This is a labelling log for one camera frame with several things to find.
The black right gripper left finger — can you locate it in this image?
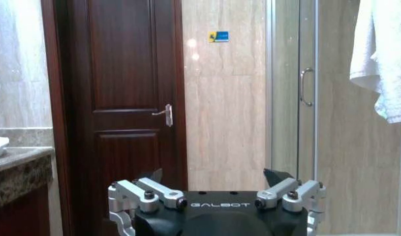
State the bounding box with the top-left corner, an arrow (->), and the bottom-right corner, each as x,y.
109,168 -> 188,236

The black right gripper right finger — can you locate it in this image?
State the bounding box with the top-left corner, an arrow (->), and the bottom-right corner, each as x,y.
256,168 -> 328,236

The white hanging towel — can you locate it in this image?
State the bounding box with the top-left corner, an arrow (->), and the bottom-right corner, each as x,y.
350,0 -> 401,124

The dark brown wooden door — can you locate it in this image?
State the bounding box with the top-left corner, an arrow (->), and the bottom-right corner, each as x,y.
41,0 -> 189,236

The glass shower door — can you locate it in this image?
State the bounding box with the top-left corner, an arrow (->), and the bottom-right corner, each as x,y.
265,0 -> 322,189

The marble vanity countertop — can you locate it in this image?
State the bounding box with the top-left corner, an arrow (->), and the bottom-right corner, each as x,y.
0,127 -> 54,212

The silver door lever handle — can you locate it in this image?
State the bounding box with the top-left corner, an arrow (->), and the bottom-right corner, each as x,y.
152,104 -> 174,127

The silver shower door handle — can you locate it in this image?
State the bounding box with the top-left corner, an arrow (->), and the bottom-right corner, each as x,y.
300,67 -> 315,107

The blue and yellow wall sticker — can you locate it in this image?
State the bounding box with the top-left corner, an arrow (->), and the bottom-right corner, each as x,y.
209,31 -> 231,43

